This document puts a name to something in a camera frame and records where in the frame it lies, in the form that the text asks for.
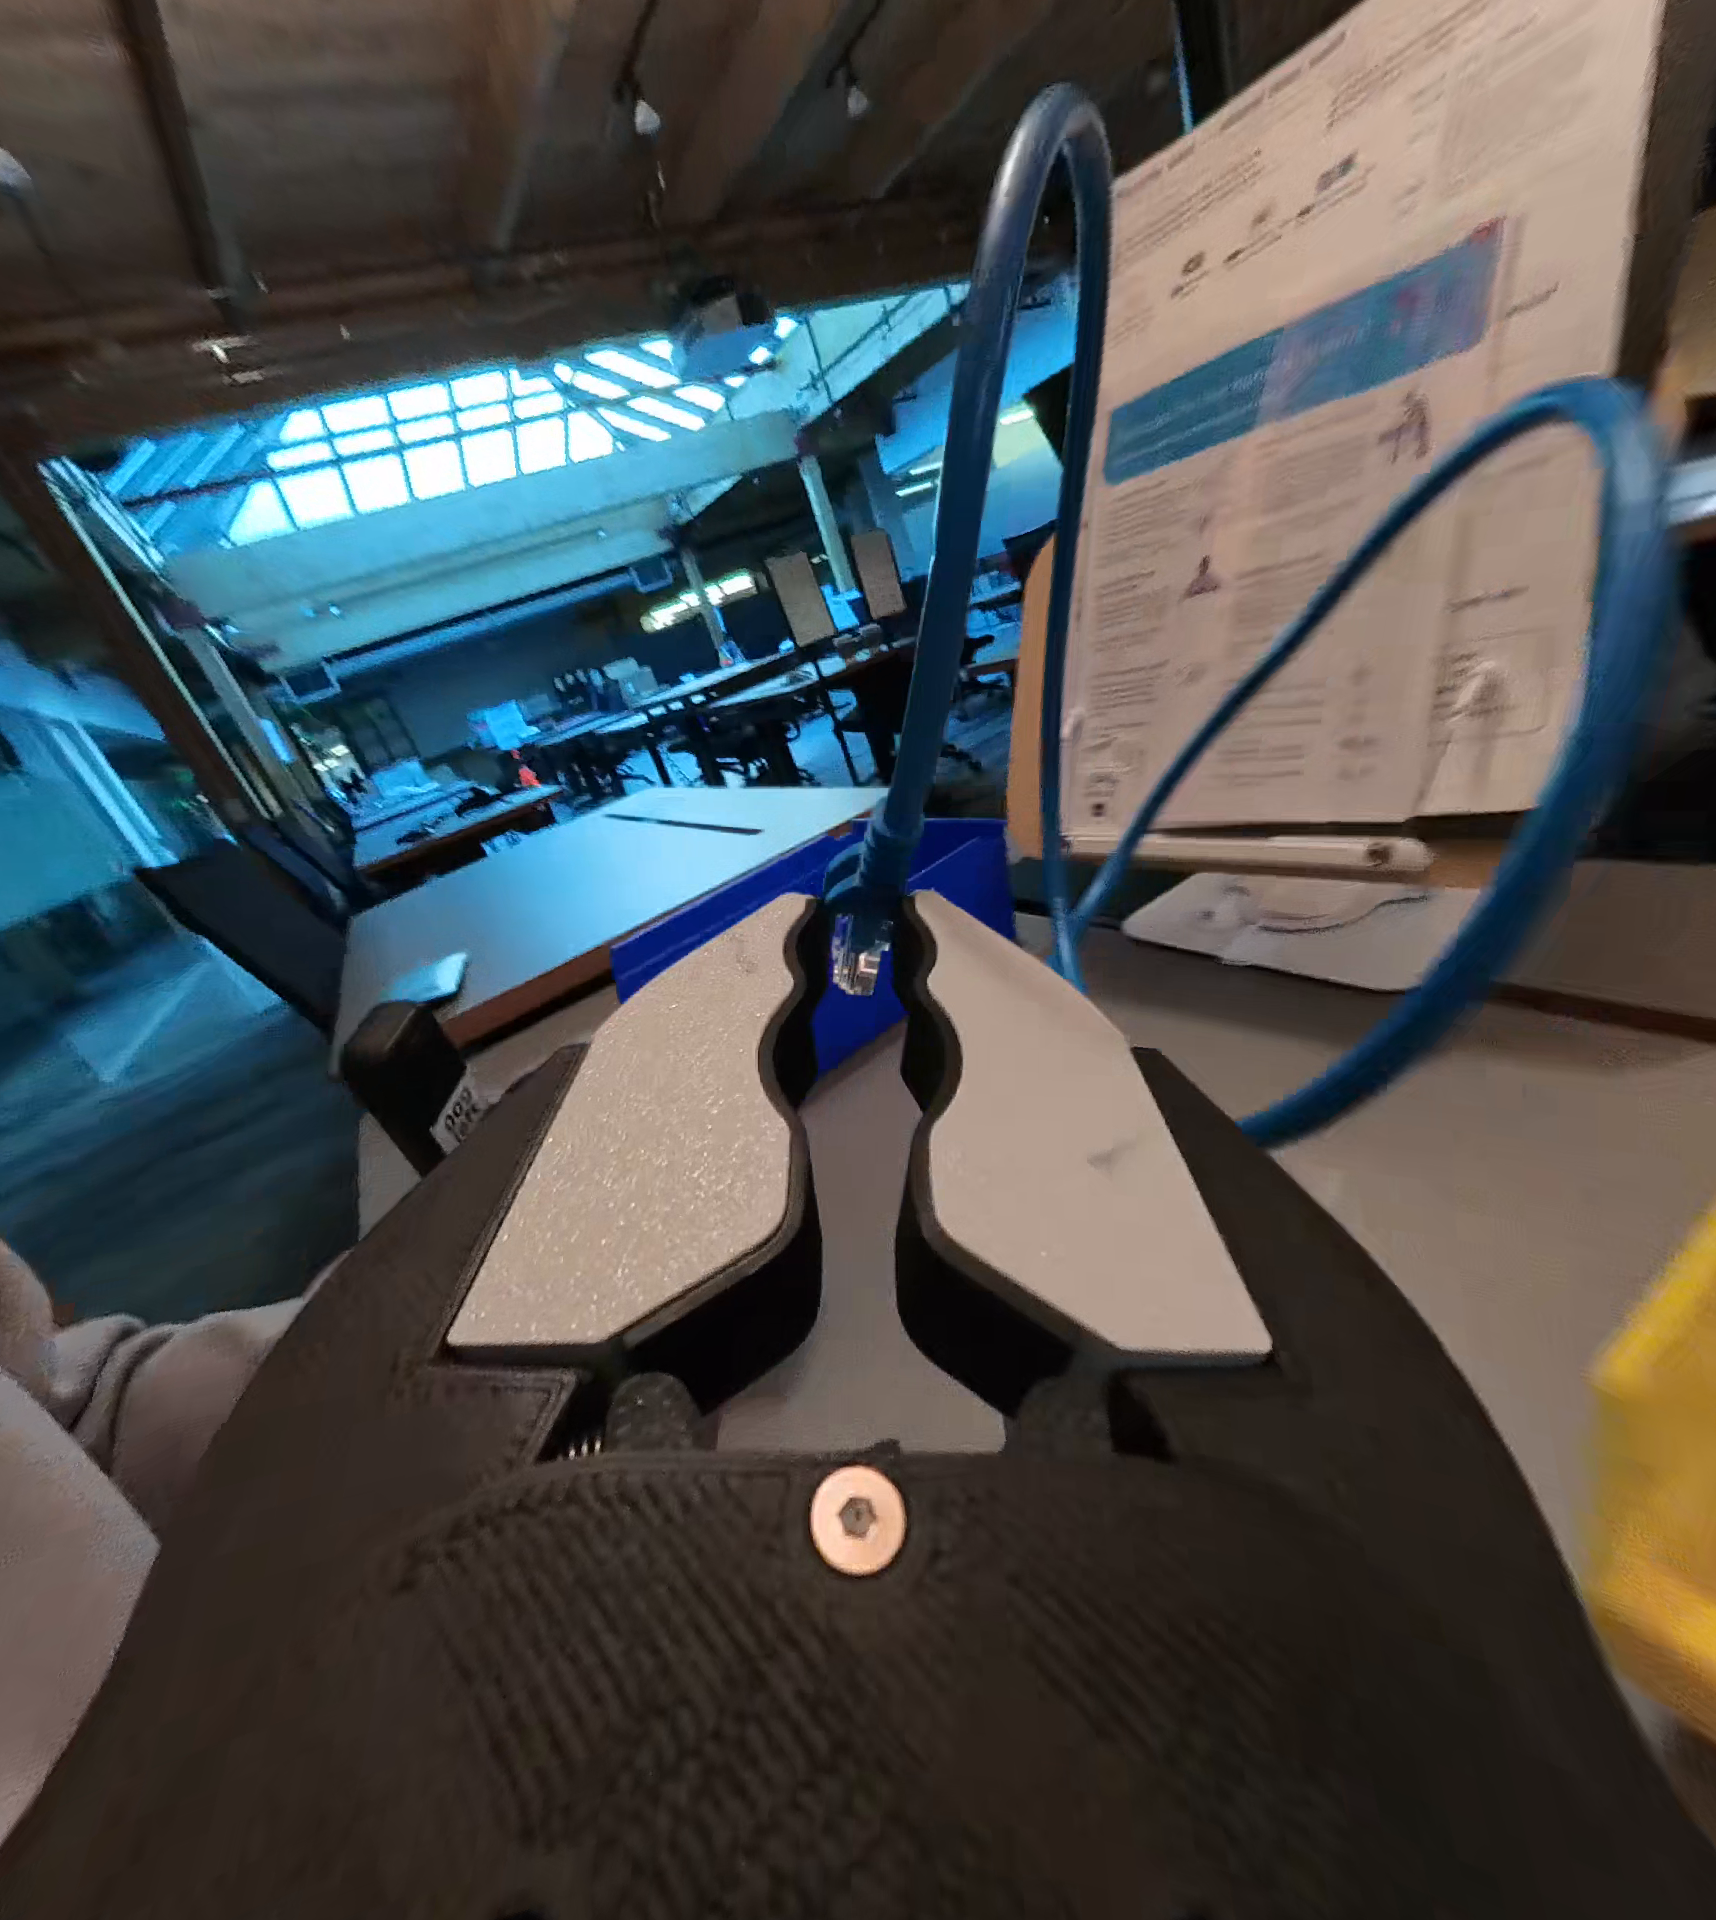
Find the grey side table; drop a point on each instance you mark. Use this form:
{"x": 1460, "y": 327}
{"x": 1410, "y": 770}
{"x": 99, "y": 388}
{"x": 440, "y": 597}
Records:
{"x": 572, "y": 885}

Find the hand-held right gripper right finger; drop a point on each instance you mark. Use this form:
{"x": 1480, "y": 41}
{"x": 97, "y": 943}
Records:
{"x": 1082, "y": 1185}

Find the person's left forearm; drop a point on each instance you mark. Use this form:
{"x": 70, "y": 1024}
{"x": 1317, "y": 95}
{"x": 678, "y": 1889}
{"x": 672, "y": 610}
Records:
{"x": 18, "y": 1501}

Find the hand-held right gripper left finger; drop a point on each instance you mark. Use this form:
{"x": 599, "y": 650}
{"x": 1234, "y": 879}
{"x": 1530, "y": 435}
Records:
{"x": 632, "y": 1185}

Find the blue plastic bin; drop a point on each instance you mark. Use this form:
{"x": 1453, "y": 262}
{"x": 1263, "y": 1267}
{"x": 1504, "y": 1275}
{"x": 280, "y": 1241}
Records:
{"x": 739, "y": 960}

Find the yellow plastic bin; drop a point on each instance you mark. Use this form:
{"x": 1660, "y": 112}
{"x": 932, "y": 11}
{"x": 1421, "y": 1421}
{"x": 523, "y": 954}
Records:
{"x": 1698, "y": 1425}

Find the wooden document stand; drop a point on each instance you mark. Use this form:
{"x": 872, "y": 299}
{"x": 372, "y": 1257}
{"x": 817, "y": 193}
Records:
{"x": 1039, "y": 704}

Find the paned skylight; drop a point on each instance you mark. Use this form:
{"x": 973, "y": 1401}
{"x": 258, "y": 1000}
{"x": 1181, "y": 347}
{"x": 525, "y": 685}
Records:
{"x": 392, "y": 464}

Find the white instruction sheet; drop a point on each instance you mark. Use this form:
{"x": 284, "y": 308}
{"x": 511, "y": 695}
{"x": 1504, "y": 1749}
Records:
{"x": 1322, "y": 601}

